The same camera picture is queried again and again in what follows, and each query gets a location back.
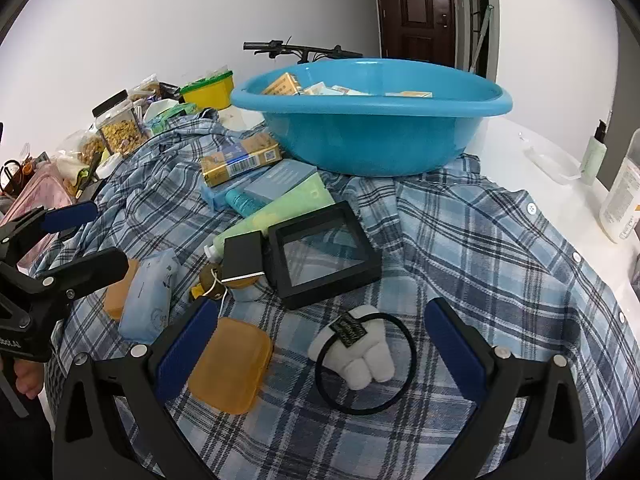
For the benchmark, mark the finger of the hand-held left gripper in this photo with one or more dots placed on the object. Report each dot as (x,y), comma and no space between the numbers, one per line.
(70,216)
(90,266)

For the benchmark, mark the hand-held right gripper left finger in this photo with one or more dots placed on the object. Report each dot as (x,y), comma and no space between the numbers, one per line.
(185,355)

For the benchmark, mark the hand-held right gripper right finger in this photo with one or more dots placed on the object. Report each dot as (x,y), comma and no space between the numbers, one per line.
(456,355)

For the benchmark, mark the light blue tissue pack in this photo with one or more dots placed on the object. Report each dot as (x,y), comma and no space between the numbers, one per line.
(147,300)

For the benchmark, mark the gold and blue carton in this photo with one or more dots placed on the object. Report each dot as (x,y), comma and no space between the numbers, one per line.
(240,157)

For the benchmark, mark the blue plastic basin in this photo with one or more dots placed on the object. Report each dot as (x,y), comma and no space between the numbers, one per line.
(370,135)

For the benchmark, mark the person's left hand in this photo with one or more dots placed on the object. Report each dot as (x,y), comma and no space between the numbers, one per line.
(27,379)

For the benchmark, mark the pink bag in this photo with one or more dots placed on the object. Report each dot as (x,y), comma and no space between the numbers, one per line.
(27,205)

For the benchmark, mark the scissors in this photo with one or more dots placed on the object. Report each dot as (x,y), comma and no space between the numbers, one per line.
(12,175)

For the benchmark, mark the clear bag of nuts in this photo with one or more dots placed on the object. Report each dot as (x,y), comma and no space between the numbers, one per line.
(87,147)

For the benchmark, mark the blue plaid shirt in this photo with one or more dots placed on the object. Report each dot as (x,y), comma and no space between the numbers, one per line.
(450,260)

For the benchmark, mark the clear cereal jar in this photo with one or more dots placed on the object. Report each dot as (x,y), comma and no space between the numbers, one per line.
(120,132)

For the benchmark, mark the white plush toy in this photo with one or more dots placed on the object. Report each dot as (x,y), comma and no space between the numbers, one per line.
(357,360)

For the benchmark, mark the small black box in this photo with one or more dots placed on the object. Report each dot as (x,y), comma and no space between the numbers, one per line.
(242,257)

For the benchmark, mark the green leaf-print pack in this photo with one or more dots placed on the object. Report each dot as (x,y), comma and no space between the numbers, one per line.
(170,112)

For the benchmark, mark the light blue flat box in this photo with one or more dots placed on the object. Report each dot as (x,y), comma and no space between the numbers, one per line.
(220,197)

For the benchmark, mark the clear snack bag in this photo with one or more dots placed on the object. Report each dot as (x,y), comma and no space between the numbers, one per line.
(150,87)

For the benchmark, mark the teal tube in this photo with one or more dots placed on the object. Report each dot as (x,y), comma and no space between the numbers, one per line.
(245,202)

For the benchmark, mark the light green tube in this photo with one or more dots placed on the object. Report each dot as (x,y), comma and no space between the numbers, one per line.
(285,205)

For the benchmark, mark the yellow bucket with green rim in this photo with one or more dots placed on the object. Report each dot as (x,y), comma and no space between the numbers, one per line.
(207,92)

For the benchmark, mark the grey-blue box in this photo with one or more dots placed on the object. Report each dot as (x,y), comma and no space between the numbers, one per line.
(282,180)

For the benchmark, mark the clear plastic tray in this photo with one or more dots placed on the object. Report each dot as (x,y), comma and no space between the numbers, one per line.
(552,162)

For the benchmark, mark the white lotion bottle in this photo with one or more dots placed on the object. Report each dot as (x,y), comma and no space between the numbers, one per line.
(622,195)

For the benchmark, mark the pale green pump bottle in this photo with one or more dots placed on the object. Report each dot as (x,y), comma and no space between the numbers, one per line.
(595,152)

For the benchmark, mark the small yellow box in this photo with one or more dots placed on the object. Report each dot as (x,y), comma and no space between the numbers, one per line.
(282,85)

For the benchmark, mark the white and yellow box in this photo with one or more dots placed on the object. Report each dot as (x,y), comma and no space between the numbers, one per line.
(410,94)

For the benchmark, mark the black bicycle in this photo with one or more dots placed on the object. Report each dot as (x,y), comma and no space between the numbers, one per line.
(300,51)

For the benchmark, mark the white flat box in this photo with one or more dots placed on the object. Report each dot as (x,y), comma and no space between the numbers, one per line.
(332,91)

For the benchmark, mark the dark brown door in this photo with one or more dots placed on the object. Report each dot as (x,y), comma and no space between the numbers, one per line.
(417,10)

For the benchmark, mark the black square display frame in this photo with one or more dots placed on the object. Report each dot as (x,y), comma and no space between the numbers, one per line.
(322,255)

